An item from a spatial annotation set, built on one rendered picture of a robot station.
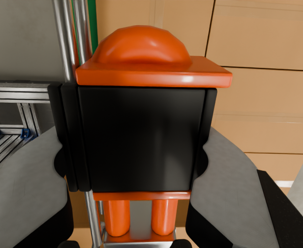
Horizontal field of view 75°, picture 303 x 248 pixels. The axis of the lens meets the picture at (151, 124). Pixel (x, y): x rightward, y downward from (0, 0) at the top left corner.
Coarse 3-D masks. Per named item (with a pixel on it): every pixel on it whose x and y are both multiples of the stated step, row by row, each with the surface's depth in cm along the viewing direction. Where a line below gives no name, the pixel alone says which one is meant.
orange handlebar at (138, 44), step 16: (128, 32) 10; (144, 32) 10; (160, 32) 10; (96, 48) 11; (112, 48) 10; (128, 48) 10; (144, 48) 10; (160, 48) 10; (176, 48) 10; (176, 64) 10; (112, 208) 15; (128, 208) 16; (160, 208) 16; (176, 208) 16; (112, 224) 16; (128, 224) 17; (160, 224) 16
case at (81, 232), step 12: (72, 192) 44; (72, 204) 42; (84, 204) 42; (180, 204) 43; (84, 216) 39; (180, 216) 40; (84, 228) 37; (180, 228) 38; (72, 240) 39; (84, 240) 39
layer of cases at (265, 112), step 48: (96, 0) 66; (144, 0) 66; (192, 0) 67; (240, 0) 67; (288, 0) 68; (192, 48) 73; (240, 48) 74; (288, 48) 75; (240, 96) 83; (288, 96) 84; (240, 144) 94; (288, 144) 95
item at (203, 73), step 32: (96, 64) 10; (128, 64) 10; (160, 64) 10; (192, 64) 11; (96, 96) 9; (128, 96) 10; (160, 96) 10; (192, 96) 10; (96, 128) 10; (128, 128) 10; (160, 128) 10; (192, 128) 11; (96, 160) 11; (128, 160) 11; (160, 160) 11; (192, 160) 12; (96, 192) 12; (128, 192) 13; (160, 192) 13
